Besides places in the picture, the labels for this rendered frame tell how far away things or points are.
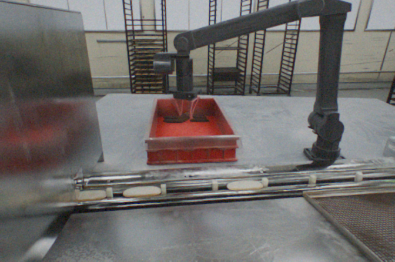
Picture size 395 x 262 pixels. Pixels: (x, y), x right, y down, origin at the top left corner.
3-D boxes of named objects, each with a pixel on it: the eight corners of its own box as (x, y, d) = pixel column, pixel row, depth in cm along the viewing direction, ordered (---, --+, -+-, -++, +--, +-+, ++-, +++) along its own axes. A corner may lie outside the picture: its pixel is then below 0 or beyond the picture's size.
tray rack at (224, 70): (236, 93, 471) (243, -6, 408) (245, 102, 416) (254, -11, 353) (206, 94, 465) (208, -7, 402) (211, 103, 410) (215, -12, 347)
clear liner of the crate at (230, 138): (216, 113, 126) (217, 96, 123) (241, 163, 81) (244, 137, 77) (153, 115, 124) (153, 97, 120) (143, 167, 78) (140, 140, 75)
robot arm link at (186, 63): (191, 56, 73) (193, 54, 79) (170, 56, 74) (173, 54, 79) (192, 78, 76) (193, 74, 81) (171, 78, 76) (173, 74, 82)
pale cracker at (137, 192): (161, 187, 65) (161, 183, 65) (161, 196, 61) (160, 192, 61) (124, 189, 64) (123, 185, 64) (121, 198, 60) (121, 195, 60)
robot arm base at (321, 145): (335, 151, 89) (302, 150, 90) (340, 132, 86) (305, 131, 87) (347, 164, 81) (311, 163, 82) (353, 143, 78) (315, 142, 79)
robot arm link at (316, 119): (340, 145, 80) (331, 138, 85) (347, 117, 76) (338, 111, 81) (311, 144, 80) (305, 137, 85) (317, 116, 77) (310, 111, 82)
